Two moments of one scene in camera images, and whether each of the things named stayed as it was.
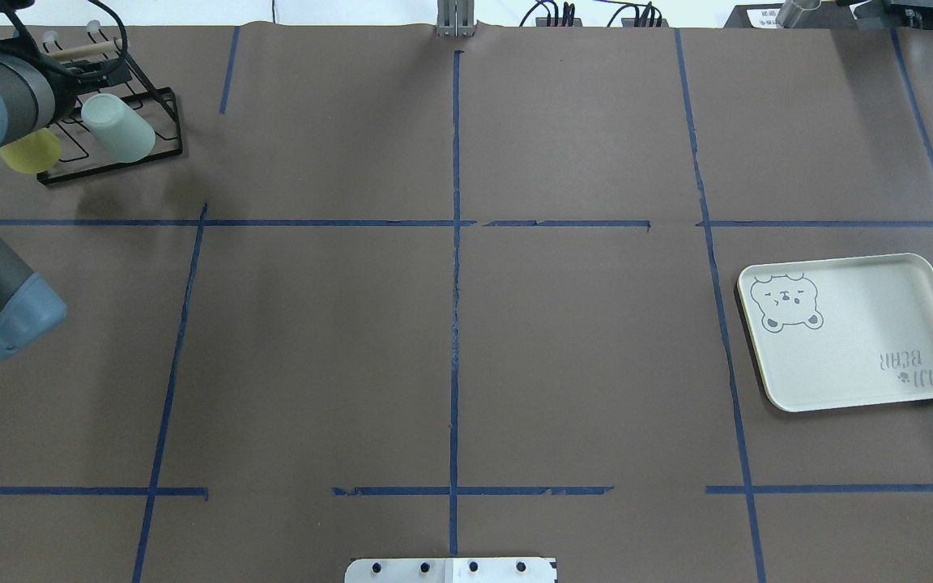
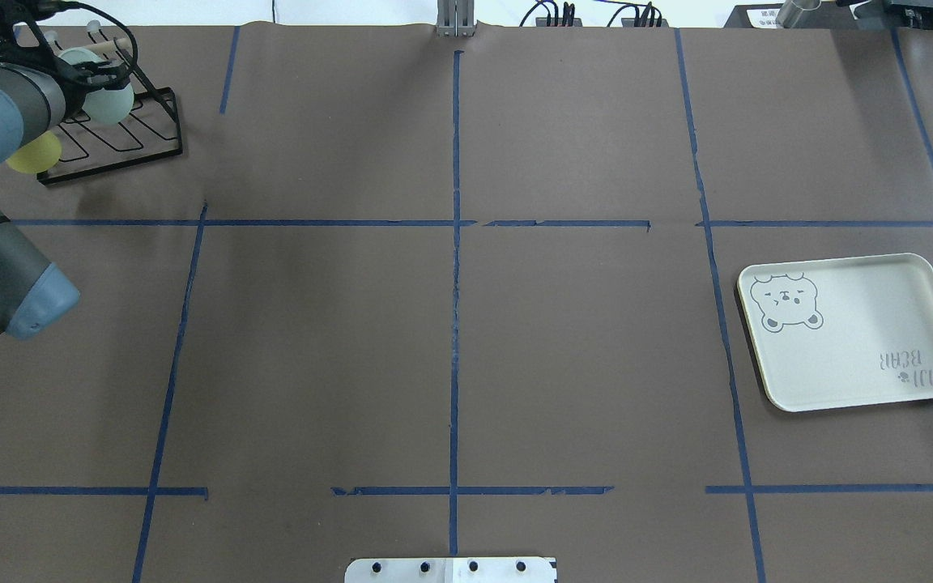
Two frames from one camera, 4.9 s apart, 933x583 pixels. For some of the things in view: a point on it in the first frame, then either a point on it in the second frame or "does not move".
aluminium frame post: (455, 19) does not move
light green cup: (117, 128) → (104, 106)
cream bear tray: (849, 330) does not move
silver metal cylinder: (791, 10) does not move
